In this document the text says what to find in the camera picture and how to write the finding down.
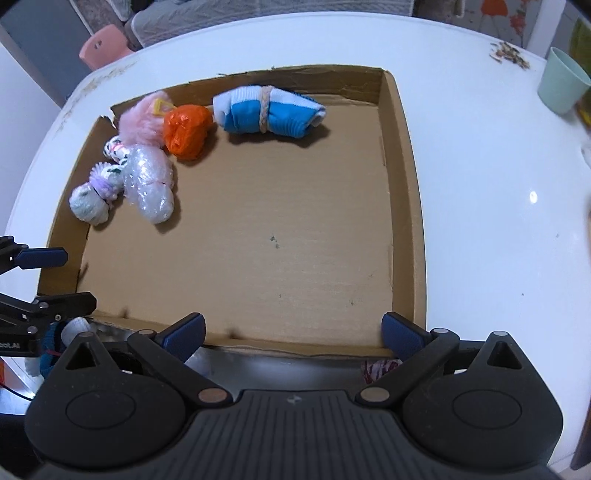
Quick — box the blue ribbed sock roll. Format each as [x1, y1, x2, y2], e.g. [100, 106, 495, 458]
[25, 317, 95, 378]

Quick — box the bubble wrap bundle purple band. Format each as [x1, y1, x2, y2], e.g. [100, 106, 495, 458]
[69, 162, 124, 226]

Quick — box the clear bubble wrap bundle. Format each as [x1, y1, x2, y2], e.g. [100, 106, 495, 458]
[124, 144, 174, 225]

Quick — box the pink white teal sock roll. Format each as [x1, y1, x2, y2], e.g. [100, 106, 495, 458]
[362, 359, 402, 385]

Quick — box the floral white sock roll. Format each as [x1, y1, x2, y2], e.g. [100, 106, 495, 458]
[103, 135, 129, 167]

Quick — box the brown cardboard tray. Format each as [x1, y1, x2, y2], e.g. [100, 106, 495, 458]
[37, 65, 427, 357]

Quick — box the pink fluffy pompom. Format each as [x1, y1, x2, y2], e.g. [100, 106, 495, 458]
[118, 91, 175, 148]

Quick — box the orange plastic ball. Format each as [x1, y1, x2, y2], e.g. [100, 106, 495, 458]
[163, 104, 214, 161]

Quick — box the pink chair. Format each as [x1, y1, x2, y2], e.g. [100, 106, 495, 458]
[79, 24, 133, 70]

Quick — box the blue white sock roll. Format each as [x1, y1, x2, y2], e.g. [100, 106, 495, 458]
[212, 85, 327, 139]

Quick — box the mint green cup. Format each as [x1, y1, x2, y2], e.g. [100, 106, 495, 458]
[537, 47, 590, 115]

